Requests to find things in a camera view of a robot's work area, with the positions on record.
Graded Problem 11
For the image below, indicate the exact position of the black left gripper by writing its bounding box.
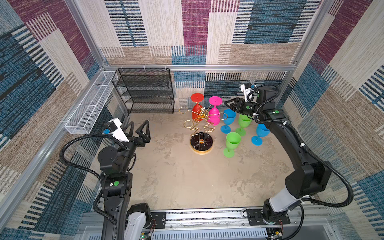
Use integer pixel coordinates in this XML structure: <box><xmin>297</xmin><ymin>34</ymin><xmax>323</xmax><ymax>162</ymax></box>
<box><xmin>116</xmin><ymin>121</ymin><xmax>150</xmax><ymax>175</ymax></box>

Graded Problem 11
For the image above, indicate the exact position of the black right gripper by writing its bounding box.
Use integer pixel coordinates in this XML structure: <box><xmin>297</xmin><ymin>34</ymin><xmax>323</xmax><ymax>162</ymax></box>
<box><xmin>224</xmin><ymin>97</ymin><xmax>263</xmax><ymax>116</ymax></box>

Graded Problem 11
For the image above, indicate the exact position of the blue wine glass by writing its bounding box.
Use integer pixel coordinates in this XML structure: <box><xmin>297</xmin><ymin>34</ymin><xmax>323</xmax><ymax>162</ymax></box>
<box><xmin>251</xmin><ymin>124</ymin><xmax>270</xmax><ymax>146</ymax></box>
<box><xmin>221</xmin><ymin>109</ymin><xmax>236</xmax><ymax>134</ymax></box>

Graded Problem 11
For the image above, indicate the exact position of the green front wine glass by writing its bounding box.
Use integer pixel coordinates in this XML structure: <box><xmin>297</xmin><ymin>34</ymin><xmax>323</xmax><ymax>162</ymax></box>
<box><xmin>235</xmin><ymin>114</ymin><xmax>252</xmax><ymax>137</ymax></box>

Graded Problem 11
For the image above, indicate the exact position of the green wine glass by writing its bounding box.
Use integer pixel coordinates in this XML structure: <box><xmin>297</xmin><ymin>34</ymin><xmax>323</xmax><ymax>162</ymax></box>
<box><xmin>235</xmin><ymin>114</ymin><xmax>252</xmax><ymax>137</ymax></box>
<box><xmin>223</xmin><ymin>132</ymin><xmax>242</xmax><ymax>158</ymax></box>

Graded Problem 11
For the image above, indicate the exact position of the magenta wine glass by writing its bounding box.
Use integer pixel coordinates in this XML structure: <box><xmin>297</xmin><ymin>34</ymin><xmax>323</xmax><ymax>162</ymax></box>
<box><xmin>208</xmin><ymin>96</ymin><xmax>223</xmax><ymax>126</ymax></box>

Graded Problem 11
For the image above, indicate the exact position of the red wine glass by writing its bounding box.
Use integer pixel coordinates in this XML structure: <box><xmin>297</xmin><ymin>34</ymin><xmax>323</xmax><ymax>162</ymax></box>
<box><xmin>191</xmin><ymin>93</ymin><xmax>204</xmax><ymax>122</ymax></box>

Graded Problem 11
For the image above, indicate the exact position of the blue front wine glass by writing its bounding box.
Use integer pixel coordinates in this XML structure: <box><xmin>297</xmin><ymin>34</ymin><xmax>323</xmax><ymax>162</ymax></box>
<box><xmin>251</xmin><ymin>124</ymin><xmax>270</xmax><ymax>146</ymax></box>

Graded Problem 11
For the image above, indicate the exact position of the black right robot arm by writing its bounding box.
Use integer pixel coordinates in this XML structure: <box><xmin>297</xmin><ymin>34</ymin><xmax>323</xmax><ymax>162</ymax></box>
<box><xmin>225</xmin><ymin>85</ymin><xmax>332</xmax><ymax>222</ymax></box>

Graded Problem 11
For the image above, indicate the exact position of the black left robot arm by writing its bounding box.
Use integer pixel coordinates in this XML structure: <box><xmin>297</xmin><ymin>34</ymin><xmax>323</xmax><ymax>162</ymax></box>
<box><xmin>98</xmin><ymin>118</ymin><xmax>152</xmax><ymax>240</ymax></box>

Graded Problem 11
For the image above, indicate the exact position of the black mesh shelf rack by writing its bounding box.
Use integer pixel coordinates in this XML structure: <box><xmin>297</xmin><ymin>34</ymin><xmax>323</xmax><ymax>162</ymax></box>
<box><xmin>112</xmin><ymin>68</ymin><xmax>175</xmax><ymax>114</ymax></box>

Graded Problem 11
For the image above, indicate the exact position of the gold wine glass rack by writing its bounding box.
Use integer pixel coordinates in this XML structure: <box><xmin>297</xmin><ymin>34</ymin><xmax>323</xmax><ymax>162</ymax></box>
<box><xmin>179</xmin><ymin>107</ymin><xmax>228</xmax><ymax>155</ymax></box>

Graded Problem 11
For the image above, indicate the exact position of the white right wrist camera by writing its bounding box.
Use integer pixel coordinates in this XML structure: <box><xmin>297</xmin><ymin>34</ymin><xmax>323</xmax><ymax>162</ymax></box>
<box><xmin>240</xmin><ymin>83</ymin><xmax>256</xmax><ymax>102</ymax></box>

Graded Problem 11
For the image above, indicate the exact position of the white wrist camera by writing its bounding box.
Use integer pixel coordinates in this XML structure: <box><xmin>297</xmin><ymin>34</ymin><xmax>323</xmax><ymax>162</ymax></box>
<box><xmin>103</xmin><ymin>118</ymin><xmax>129</xmax><ymax>142</ymax></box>
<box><xmin>240</xmin><ymin>83</ymin><xmax>256</xmax><ymax>102</ymax></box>

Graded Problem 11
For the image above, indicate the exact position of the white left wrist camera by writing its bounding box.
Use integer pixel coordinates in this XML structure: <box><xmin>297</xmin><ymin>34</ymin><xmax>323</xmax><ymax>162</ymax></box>
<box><xmin>103</xmin><ymin>118</ymin><xmax>129</xmax><ymax>142</ymax></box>

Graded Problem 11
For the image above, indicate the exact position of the white wire basket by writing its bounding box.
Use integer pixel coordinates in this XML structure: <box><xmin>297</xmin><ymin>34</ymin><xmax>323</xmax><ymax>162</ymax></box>
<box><xmin>65</xmin><ymin>71</ymin><xmax>115</xmax><ymax>135</ymax></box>

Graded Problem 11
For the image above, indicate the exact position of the black left corrugated cable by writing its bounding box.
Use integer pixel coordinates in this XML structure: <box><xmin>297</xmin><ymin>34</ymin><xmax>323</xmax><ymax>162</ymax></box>
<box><xmin>59</xmin><ymin>134</ymin><xmax>127</xmax><ymax>226</ymax></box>

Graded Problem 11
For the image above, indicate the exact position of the black corrugated cable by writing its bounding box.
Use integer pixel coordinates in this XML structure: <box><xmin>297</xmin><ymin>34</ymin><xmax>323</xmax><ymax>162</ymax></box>
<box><xmin>245</xmin><ymin>83</ymin><xmax>355</xmax><ymax>240</ymax></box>
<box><xmin>59</xmin><ymin>134</ymin><xmax>127</xmax><ymax>226</ymax></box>

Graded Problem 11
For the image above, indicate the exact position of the black right corrugated cable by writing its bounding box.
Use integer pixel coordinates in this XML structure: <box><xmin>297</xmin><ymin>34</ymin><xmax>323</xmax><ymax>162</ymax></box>
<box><xmin>245</xmin><ymin>83</ymin><xmax>355</xmax><ymax>240</ymax></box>

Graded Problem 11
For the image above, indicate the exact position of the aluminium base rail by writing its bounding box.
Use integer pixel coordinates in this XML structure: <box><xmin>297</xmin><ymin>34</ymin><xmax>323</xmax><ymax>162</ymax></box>
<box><xmin>80</xmin><ymin>206</ymin><xmax>334</xmax><ymax>240</ymax></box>

